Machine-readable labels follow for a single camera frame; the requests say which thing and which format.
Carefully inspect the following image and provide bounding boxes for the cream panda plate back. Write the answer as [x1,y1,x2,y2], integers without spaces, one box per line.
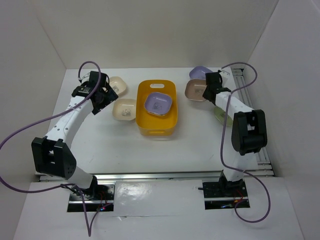
[109,76,127,97]

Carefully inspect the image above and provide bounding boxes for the cream panda plate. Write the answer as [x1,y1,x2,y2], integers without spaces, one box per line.
[112,98,137,121]
[109,76,127,97]

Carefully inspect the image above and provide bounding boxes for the brown panda plate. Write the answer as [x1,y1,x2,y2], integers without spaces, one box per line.
[184,79,207,102]

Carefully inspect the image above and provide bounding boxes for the cream panda plate front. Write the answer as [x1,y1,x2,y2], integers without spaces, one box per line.
[112,98,137,121]

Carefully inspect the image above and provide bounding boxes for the purple plate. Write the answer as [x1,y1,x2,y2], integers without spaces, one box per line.
[144,92,173,114]
[189,65,213,80]

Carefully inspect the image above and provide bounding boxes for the yellow panda plate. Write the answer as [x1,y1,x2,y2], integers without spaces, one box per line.
[148,111,169,118]

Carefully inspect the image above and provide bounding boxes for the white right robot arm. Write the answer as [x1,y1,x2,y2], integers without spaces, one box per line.
[202,71,268,196]

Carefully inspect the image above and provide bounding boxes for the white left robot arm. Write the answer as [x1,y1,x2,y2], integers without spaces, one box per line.
[31,71,119,200]

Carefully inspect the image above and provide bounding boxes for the yellow plastic bin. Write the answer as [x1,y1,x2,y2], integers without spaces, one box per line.
[135,79,178,136]

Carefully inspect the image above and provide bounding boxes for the green panda plate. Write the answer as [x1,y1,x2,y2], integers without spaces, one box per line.
[213,106,233,127]

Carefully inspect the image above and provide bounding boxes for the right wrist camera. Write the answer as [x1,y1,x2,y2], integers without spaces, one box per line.
[218,70,230,86]

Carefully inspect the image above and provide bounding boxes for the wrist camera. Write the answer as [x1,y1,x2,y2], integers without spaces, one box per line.
[78,72,90,83]
[218,70,230,86]

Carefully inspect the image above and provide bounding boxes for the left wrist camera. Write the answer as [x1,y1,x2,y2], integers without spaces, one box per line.
[78,72,90,83]

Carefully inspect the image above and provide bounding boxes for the aluminium table edge rail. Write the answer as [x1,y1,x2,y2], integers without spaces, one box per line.
[37,169,226,183]

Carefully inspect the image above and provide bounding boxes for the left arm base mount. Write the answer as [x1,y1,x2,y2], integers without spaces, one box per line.
[64,183,116,213]

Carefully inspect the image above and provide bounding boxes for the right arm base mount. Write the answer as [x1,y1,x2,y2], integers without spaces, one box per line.
[198,182,250,210]

